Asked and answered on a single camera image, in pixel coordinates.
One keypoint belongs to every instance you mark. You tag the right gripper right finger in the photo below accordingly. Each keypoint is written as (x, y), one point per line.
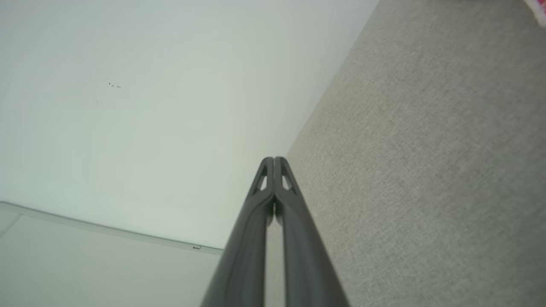
(307, 256)

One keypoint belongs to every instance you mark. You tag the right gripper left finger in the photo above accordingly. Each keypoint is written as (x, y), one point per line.
(245, 256)

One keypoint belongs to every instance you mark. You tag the red and white t-shirt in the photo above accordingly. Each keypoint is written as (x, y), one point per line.
(538, 10)

